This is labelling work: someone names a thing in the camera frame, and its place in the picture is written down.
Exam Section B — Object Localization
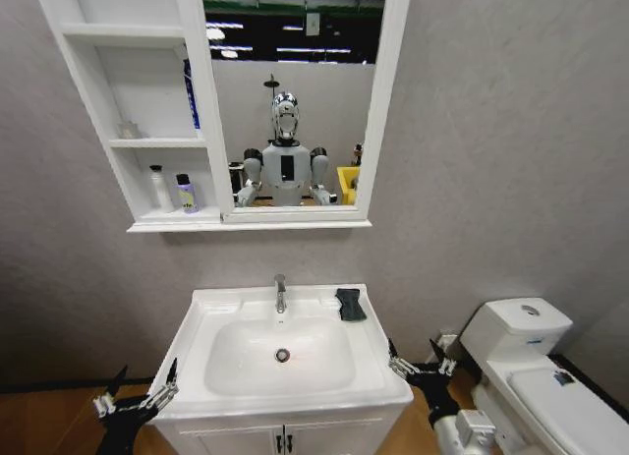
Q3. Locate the yellow plastic bin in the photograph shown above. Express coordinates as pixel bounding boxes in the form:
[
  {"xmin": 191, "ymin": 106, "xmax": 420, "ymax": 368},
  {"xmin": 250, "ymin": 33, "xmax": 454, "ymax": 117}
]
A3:
[{"xmin": 336, "ymin": 165, "xmax": 363, "ymax": 206}]

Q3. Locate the dark grey folded towel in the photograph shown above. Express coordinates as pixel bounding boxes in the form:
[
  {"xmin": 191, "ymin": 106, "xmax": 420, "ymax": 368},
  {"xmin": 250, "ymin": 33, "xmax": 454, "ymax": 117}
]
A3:
[{"xmin": 335, "ymin": 287, "xmax": 369, "ymax": 323}]

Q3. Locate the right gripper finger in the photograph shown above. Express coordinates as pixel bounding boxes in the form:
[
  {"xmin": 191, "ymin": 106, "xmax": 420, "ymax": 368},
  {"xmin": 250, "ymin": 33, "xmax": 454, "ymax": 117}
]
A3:
[
  {"xmin": 428, "ymin": 337, "xmax": 459, "ymax": 378},
  {"xmin": 385, "ymin": 336, "xmax": 419, "ymax": 383}
]

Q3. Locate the white wall mirror cabinet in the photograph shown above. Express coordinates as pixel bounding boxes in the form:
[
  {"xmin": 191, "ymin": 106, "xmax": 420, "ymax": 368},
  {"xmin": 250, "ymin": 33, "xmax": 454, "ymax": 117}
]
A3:
[{"xmin": 29, "ymin": 0, "xmax": 415, "ymax": 234}]

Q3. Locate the white bottle with black cap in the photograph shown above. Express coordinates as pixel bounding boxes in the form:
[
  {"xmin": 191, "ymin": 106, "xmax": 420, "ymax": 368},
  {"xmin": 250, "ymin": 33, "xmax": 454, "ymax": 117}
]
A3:
[{"xmin": 148, "ymin": 164, "xmax": 175, "ymax": 214}]

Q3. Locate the white ceramic toilet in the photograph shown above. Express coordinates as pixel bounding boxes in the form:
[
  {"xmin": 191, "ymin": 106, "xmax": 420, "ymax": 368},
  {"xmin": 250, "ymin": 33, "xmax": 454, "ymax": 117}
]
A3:
[{"xmin": 459, "ymin": 297, "xmax": 629, "ymax": 455}]

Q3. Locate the white vanity cabinet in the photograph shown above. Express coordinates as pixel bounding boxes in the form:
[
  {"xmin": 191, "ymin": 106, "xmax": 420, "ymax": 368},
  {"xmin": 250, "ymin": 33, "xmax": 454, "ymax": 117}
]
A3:
[{"xmin": 154, "ymin": 403, "xmax": 409, "ymax": 455}]

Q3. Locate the white ceramic washbasin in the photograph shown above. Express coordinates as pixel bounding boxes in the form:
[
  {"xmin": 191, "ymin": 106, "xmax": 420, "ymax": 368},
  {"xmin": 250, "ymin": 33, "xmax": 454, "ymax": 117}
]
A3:
[{"xmin": 149, "ymin": 282, "xmax": 415, "ymax": 423}]

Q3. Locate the cabinet mirror glass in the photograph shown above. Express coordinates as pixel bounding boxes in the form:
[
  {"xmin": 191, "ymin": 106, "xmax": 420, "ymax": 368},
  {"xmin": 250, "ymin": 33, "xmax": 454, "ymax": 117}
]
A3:
[{"xmin": 200, "ymin": 0, "xmax": 389, "ymax": 209}]

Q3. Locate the blue tube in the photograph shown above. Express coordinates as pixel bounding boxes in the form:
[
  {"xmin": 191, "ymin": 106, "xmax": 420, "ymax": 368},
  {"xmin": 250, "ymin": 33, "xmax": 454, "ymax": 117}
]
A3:
[{"xmin": 182, "ymin": 57, "xmax": 202, "ymax": 131}]

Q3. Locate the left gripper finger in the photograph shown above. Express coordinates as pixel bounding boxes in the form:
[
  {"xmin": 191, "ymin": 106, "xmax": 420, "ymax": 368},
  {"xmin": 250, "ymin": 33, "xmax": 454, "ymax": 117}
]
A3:
[
  {"xmin": 141, "ymin": 358, "xmax": 180, "ymax": 413},
  {"xmin": 91, "ymin": 364, "xmax": 130, "ymax": 420}
]

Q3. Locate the purple bottle with black cap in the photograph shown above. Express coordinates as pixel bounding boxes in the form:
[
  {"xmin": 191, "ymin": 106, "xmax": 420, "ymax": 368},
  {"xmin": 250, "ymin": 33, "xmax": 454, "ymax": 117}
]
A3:
[{"xmin": 175, "ymin": 173, "xmax": 200, "ymax": 216}]

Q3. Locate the chrome faucet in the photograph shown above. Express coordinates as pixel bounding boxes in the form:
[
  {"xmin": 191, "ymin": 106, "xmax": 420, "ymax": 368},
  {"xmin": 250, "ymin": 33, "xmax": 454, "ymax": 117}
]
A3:
[{"xmin": 272, "ymin": 273, "xmax": 289, "ymax": 314}]

